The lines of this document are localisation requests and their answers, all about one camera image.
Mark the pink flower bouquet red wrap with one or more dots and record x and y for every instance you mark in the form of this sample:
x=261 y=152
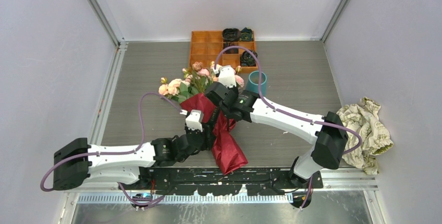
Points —
x=188 y=92

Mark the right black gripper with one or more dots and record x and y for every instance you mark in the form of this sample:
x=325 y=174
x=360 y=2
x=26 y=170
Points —
x=235 y=89

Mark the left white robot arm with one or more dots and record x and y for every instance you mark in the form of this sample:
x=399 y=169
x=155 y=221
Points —
x=79 y=162

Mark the orange compartment tray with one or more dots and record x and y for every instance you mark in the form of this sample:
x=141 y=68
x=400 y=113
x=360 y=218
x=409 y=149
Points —
x=206 y=45

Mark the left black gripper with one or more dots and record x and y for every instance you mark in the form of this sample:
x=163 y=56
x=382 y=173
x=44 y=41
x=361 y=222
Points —
x=208 y=137

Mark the dark teal rolled sock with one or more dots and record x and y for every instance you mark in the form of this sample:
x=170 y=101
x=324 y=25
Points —
x=247 y=35

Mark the teal vase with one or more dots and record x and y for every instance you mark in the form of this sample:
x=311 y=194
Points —
x=255 y=81

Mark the perforated metal rail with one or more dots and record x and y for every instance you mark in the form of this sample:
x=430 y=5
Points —
x=118 y=198

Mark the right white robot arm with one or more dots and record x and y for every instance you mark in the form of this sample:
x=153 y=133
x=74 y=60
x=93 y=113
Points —
x=326 y=134

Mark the crumpled printed cloth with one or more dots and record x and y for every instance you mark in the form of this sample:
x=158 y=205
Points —
x=363 y=119

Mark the small electronics board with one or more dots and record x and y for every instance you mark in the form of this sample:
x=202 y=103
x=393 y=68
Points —
x=143 y=197

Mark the black rolled sock top left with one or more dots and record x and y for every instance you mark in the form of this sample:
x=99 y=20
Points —
x=231 y=35

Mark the black printed ribbon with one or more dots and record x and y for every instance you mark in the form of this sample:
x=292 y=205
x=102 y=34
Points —
x=218 y=122

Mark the dark green rolled sock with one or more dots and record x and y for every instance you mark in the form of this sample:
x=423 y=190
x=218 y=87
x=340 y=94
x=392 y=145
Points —
x=246 y=60

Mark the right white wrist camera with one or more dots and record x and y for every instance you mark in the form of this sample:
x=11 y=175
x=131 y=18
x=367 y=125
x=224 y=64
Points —
x=225 y=75

